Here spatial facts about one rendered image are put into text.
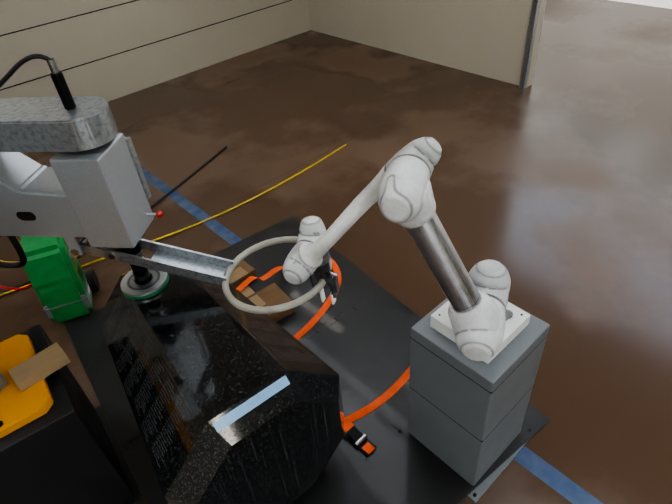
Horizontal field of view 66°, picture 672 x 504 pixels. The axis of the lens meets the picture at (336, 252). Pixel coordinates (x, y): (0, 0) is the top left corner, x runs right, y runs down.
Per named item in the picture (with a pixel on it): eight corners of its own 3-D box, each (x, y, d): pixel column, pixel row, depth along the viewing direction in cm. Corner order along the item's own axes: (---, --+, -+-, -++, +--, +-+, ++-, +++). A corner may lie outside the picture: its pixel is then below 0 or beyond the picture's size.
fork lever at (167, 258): (66, 255, 222) (64, 246, 219) (88, 228, 237) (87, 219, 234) (223, 292, 225) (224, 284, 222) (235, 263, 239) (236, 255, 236)
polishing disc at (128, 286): (120, 301, 231) (119, 299, 230) (122, 271, 247) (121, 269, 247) (168, 290, 235) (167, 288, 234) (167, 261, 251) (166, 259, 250)
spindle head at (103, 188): (58, 252, 220) (7, 160, 191) (83, 221, 237) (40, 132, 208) (136, 254, 215) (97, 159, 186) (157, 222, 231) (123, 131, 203)
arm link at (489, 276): (506, 295, 206) (516, 255, 191) (502, 330, 193) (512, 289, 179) (465, 287, 210) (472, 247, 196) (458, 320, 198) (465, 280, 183)
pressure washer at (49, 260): (48, 295, 366) (-14, 192, 310) (99, 280, 374) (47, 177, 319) (46, 329, 340) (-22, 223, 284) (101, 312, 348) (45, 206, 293)
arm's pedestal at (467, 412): (454, 375, 288) (466, 268, 237) (535, 432, 258) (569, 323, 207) (393, 433, 264) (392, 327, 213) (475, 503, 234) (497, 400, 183)
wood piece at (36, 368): (22, 392, 204) (16, 384, 201) (13, 378, 210) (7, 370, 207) (70, 362, 215) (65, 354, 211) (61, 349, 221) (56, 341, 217)
